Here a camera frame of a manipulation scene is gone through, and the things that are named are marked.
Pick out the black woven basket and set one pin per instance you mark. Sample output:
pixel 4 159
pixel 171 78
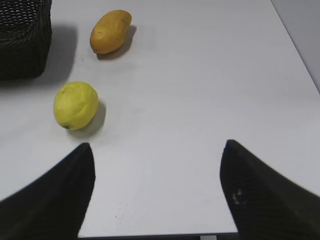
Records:
pixel 25 38

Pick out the yellow lemon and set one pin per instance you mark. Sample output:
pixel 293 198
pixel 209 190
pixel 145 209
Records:
pixel 75 105

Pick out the orange yellow mango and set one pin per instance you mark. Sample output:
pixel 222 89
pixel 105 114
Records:
pixel 109 33

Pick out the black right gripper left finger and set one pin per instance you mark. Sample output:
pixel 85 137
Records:
pixel 53 207

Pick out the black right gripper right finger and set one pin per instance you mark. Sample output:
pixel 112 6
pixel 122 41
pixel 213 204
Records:
pixel 264 204

